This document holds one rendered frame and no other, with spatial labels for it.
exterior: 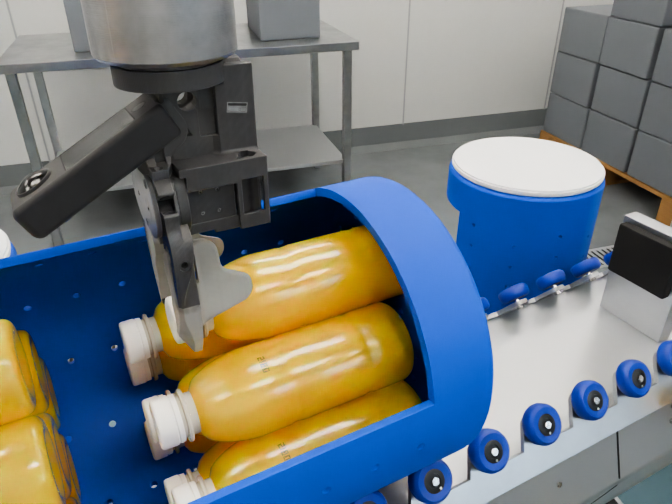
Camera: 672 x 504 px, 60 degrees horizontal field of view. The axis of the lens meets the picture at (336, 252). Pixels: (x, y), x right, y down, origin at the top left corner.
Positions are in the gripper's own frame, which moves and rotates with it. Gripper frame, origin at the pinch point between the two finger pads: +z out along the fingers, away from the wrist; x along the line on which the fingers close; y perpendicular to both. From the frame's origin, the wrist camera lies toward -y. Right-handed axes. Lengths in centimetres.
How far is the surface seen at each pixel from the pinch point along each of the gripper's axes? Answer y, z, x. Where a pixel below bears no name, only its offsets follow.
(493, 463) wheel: 27.0, 20.4, -10.8
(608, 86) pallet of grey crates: 291, 54, 182
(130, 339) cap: -3.4, 3.5, 4.1
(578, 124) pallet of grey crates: 295, 82, 200
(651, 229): 63, 8, 1
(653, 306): 63, 18, -2
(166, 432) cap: -3.2, 4.6, -6.7
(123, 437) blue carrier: -5.7, 18.2, 8.4
